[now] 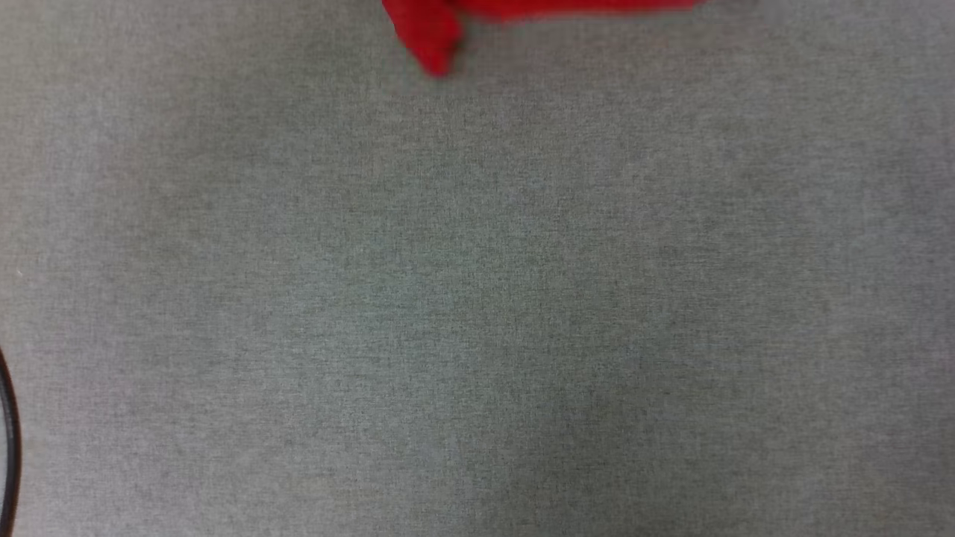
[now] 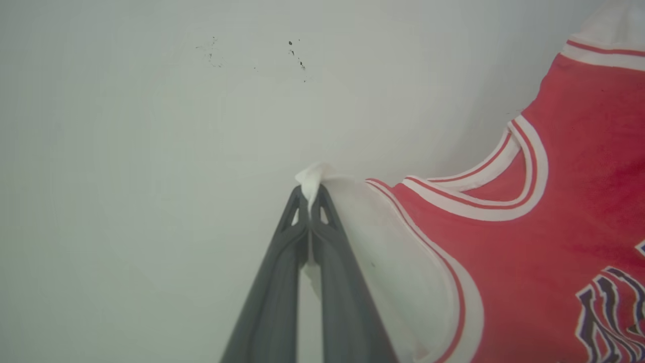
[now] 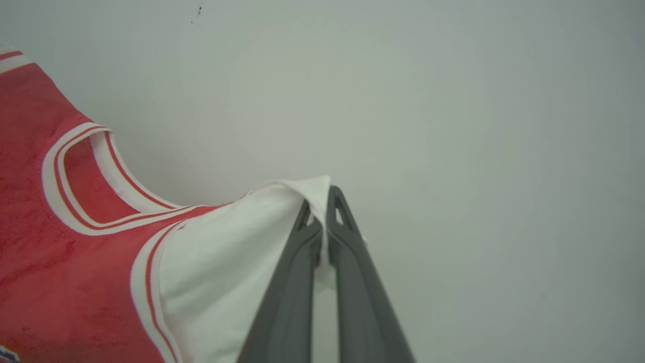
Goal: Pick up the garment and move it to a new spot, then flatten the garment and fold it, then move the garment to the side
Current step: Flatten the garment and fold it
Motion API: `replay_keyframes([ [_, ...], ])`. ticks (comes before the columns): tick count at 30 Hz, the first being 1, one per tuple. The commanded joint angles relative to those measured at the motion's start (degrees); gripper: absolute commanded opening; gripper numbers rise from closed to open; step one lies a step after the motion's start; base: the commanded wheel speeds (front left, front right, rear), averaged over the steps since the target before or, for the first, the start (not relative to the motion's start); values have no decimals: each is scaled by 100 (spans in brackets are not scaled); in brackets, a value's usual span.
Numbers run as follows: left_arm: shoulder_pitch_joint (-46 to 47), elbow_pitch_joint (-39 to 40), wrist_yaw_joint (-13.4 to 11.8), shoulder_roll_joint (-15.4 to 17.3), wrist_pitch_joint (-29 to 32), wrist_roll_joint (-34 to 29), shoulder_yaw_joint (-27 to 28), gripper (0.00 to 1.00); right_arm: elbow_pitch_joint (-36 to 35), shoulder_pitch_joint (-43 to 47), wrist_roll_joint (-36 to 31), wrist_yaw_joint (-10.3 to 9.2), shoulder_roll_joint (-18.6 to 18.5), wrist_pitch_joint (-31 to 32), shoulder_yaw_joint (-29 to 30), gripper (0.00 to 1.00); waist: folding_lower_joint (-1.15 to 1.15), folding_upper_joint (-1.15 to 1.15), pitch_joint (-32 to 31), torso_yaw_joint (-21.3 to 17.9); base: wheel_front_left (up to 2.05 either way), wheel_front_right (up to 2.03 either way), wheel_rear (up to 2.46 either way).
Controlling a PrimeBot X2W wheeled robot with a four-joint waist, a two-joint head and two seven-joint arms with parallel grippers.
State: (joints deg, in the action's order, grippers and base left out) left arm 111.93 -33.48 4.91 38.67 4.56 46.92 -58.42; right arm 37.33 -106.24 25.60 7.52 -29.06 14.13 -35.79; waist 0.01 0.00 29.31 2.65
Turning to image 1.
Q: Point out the grey fabric sofa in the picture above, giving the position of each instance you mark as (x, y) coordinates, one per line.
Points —
(477, 298)

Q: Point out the red and white garment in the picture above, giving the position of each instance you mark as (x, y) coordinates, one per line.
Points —
(429, 30)

